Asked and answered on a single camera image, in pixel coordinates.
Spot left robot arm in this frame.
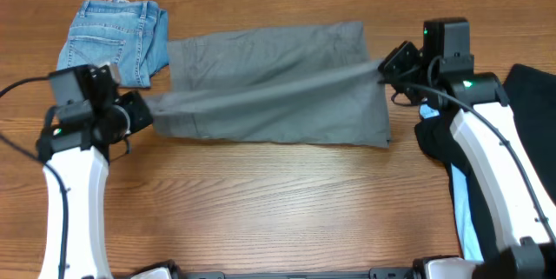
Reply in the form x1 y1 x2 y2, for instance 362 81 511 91
36 63 153 278

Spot light blue garment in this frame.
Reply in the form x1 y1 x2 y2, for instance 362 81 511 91
414 104 483 262

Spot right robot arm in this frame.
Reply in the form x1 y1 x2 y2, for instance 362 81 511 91
379 17 555 278

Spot black garment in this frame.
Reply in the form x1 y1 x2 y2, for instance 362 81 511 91
414 63 556 262

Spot grey shorts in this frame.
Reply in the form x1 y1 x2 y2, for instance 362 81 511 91
146 22 391 148

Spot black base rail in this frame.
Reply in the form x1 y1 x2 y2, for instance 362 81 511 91
182 268 420 279

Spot folded blue denim jeans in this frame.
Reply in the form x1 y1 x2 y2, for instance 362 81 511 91
56 0 169 89

